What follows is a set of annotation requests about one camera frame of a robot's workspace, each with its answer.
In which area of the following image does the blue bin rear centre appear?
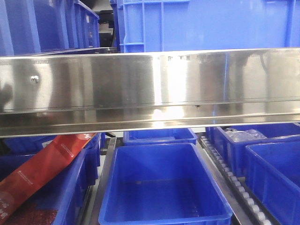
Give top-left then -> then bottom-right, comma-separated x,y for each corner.
123,128 -> 197,145

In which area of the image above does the empty blue bin centre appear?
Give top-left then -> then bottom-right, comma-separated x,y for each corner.
98,143 -> 233,225

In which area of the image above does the blue bin with plastic bag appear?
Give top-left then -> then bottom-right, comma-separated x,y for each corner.
205,123 -> 300,177

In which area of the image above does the stainless steel shelf rack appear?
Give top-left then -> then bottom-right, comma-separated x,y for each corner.
0,48 -> 300,137

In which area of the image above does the blue bin with red box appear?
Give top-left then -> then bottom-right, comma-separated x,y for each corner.
0,148 -> 89,225

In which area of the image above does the blue bin front right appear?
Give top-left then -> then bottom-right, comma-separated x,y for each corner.
245,141 -> 300,225

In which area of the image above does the large blue crate upper right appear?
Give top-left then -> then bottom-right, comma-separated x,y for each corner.
111,0 -> 300,53

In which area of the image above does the large blue crate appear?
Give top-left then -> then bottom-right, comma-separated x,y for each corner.
0,0 -> 100,56
111,0 -> 300,53

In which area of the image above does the clear plastic bag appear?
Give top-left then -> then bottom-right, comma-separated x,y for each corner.
225,128 -> 267,142

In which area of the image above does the long red cardboard box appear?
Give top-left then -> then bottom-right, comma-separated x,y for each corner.
0,133 -> 96,224

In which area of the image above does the large blue crate upper left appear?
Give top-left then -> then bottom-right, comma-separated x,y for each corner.
0,0 -> 100,56

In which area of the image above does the roller track rail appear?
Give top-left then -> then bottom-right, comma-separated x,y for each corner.
196,133 -> 279,225

